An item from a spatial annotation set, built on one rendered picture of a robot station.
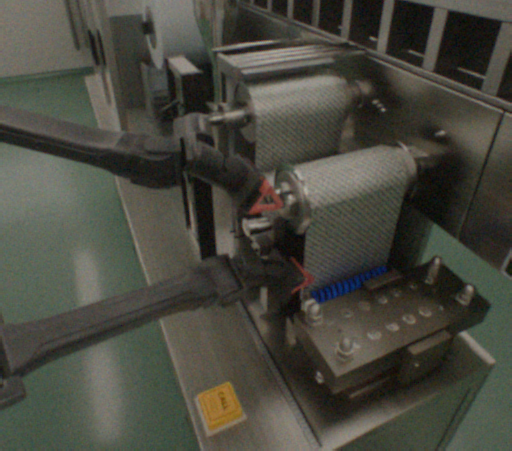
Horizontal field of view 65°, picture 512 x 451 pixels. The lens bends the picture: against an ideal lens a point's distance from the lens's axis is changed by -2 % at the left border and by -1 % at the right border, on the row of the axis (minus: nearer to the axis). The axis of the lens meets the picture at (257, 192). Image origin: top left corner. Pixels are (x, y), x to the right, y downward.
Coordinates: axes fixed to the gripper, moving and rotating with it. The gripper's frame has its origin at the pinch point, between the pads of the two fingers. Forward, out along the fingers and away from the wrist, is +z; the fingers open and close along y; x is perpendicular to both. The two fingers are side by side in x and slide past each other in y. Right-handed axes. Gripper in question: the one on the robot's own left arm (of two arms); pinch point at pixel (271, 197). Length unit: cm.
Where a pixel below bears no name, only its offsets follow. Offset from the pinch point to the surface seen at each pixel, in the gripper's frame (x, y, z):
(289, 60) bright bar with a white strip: 24.1, -24.3, 0.5
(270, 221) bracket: -5.5, -2.7, 6.4
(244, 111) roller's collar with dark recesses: 8.9, -23.0, -2.2
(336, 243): -0.7, 6.0, 17.1
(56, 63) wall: -122, -549, 31
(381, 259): 0.6, 5.9, 34.3
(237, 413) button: -36.5, 19.4, 10.2
